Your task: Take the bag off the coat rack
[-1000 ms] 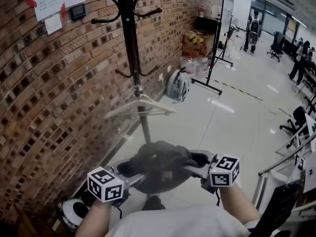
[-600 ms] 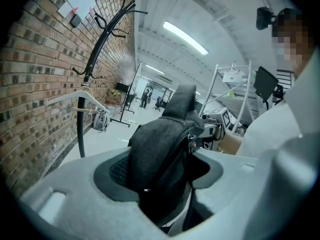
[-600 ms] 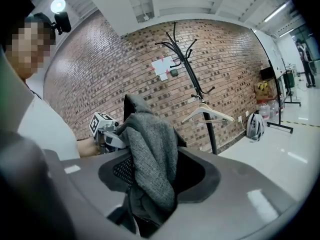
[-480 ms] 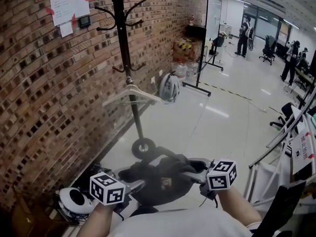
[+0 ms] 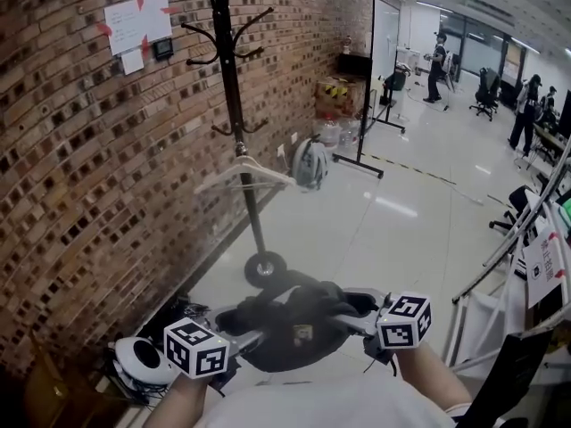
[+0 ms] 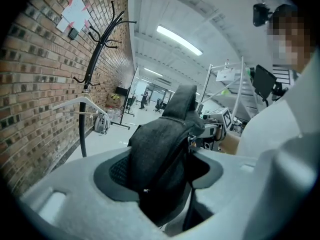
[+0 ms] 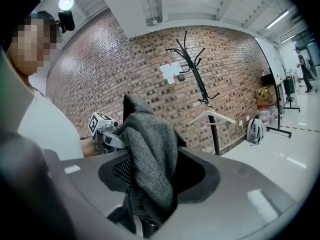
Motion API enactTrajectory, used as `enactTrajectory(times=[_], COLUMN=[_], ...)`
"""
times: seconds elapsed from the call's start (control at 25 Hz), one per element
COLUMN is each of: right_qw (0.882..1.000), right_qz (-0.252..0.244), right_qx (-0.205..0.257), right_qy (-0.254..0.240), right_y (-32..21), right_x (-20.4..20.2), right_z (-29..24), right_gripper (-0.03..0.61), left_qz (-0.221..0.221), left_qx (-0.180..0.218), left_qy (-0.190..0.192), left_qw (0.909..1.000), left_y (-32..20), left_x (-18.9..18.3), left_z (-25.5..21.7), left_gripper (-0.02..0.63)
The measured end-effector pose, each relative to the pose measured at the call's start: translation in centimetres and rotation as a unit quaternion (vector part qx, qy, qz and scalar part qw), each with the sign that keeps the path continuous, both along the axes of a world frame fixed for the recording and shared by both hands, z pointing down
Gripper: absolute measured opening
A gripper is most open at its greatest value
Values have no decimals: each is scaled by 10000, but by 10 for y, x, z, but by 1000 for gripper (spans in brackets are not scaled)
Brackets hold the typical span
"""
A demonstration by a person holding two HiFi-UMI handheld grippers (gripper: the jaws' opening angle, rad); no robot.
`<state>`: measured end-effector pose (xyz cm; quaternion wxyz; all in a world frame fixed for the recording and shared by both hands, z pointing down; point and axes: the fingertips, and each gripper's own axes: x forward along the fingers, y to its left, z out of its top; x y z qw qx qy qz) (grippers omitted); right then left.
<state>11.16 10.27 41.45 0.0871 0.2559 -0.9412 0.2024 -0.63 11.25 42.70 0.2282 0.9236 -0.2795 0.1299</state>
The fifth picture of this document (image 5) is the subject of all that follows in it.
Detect small white note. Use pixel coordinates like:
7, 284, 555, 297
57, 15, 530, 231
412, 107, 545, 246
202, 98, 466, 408
120, 49, 145, 76

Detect person's right forearm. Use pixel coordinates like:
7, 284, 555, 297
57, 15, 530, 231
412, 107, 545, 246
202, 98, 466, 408
394, 341, 474, 413

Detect black backpack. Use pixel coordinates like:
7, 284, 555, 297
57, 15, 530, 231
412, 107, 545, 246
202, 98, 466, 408
218, 268, 363, 374

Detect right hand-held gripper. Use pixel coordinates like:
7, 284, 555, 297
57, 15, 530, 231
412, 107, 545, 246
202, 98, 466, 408
332, 288, 433, 365

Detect grey backpack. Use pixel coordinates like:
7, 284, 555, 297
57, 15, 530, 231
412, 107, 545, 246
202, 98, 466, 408
292, 135, 331, 193

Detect black cabinet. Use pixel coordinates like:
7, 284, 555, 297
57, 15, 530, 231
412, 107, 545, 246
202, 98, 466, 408
337, 53, 372, 78

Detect black office chair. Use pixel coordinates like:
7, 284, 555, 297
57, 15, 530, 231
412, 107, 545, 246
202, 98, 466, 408
468, 67, 501, 122

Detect clear water bottle red cap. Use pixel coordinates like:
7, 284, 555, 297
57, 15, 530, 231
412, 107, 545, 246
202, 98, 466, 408
314, 113, 343, 152

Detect black cable bundle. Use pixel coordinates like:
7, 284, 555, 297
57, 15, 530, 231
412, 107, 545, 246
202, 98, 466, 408
168, 298, 211, 330

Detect stacked cardboard boxes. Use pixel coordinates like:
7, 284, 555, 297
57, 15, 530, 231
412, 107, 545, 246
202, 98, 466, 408
314, 76, 369, 118

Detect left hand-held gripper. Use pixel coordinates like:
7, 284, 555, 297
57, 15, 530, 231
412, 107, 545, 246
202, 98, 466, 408
163, 305, 265, 379

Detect small black display device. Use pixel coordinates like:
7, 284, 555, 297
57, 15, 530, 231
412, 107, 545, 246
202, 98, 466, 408
153, 37, 175, 61

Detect black coat rack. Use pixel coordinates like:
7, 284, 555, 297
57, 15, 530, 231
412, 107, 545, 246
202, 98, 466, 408
165, 0, 289, 290

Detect brown cardboard box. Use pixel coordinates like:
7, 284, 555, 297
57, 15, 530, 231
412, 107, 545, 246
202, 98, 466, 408
21, 327, 130, 428

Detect black swivel chair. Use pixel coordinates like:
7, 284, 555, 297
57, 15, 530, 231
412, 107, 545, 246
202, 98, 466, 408
489, 185, 537, 232

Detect whiteboard on black stand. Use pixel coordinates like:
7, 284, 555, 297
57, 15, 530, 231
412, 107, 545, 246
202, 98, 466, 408
332, 0, 407, 179

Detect white round device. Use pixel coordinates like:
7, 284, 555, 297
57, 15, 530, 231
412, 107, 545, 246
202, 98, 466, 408
114, 336, 178, 385

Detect white paper sign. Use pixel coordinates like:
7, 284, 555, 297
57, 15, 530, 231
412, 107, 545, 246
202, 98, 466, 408
521, 225, 566, 309

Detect black flat panel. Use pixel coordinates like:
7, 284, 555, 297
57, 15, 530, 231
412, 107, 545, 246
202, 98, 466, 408
454, 327, 554, 428

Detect white clothes hanger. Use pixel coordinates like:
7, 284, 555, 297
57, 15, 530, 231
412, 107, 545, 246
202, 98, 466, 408
194, 154, 298, 196

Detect person's left forearm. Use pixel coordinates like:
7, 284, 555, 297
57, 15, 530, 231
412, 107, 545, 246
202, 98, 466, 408
142, 374, 211, 428

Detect metal frame rack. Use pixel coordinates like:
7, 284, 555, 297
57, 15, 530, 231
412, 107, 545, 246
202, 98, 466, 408
451, 135, 571, 374

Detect white paper sheet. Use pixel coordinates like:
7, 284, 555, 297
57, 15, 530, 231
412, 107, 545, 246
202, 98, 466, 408
103, 0, 173, 56

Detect person's white shirt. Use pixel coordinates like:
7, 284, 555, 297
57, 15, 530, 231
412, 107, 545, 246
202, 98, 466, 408
194, 379, 457, 428

